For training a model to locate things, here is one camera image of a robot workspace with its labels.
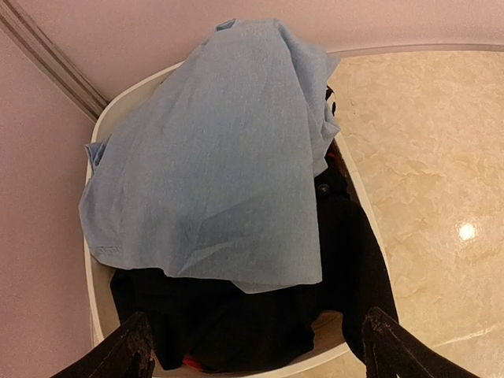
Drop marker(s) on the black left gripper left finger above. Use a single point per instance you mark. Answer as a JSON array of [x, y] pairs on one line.
[[127, 352]]

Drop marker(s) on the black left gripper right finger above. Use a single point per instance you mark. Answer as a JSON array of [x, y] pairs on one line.
[[391, 351]]

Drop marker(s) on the light blue long sleeve shirt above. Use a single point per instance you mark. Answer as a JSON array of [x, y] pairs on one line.
[[212, 177]]

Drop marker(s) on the white plastic laundry basket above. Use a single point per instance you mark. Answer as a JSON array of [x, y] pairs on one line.
[[228, 222]]

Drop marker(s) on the black garment in basket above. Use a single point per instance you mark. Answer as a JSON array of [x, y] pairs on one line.
[[212, 326]]

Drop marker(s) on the left aluminium corner post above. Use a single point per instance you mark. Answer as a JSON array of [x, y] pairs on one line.
[[50, 60]]

